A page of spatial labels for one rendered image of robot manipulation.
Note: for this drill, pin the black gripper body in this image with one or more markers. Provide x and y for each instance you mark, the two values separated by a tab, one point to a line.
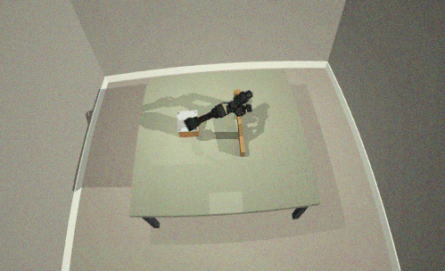
247	106

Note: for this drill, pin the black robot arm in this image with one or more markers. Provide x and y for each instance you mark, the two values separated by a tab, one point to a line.
219	112

